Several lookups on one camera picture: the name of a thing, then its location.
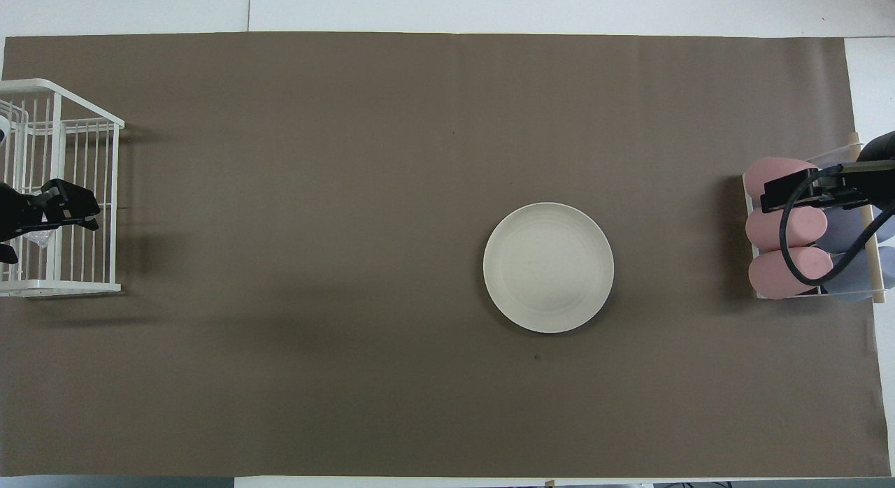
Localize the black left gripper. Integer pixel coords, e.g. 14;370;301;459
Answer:
0;179;100;265

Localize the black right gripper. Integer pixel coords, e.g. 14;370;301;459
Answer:
761;130;895;214

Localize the silver mesh sponge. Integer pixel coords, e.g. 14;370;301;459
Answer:
27;208;58;250

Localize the cream round plate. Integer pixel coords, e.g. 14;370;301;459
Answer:
482;202;615;333

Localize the pink plastic cup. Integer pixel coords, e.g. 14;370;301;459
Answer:
748;246;834;300
745;204;829;252
743;157;820;203

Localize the brown table mat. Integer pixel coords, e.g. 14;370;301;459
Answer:
0;31;892;478

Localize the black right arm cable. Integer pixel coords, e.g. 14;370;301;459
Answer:
778;168;895;287

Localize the white wire dish rack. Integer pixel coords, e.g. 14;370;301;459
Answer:
0;78;125;298

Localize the wire cup rack wooden rod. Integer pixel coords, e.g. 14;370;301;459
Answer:
741;131;887;304

